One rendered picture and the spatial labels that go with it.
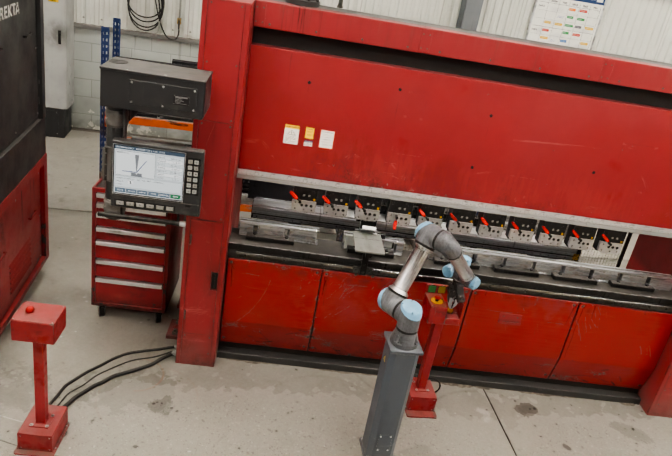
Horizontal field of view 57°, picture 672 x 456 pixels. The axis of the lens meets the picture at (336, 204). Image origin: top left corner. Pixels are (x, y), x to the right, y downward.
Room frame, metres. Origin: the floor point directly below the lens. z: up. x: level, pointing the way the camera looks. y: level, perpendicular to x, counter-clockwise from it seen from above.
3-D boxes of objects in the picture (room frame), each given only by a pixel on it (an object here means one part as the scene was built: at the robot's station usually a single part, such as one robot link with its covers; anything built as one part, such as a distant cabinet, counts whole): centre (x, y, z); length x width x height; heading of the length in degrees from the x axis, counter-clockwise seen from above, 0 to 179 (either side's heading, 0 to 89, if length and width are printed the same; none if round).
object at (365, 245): (3.45, -0.24, 1.00); 0.26 x 0.18 x 0.01; 6
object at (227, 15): (3.67, 0.76, 1.15); 0.85 x 0.25 x 2.30; 6
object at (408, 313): (2.80, -0.48, 0.94); 0.13 x 0.12 x 0.14; 44
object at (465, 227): (3.65, -0.80, 1.18); 0.15 x 0.09 x 0.17; 96
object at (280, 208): (3.93, -0.59, 0.93); 2.30 x 0.14 x 0.10; 96
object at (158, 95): (3.00, 0.98, 1.53); 0.51 x 0.25 x 0.85; 97
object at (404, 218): (3.61, -0.40, 1.18); 0.15 x 0.09 x 0.17; 96
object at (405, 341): (2.79, -0.48, 0.82); 0.15 x 0.15 x 0.10
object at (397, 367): (2.79, -0.48, 0.39); 0.18 x 0.18 x 0.77; 11
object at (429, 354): (3.29, -0.75, 0.39); 0.05 x 0.05 x 0.54; 10
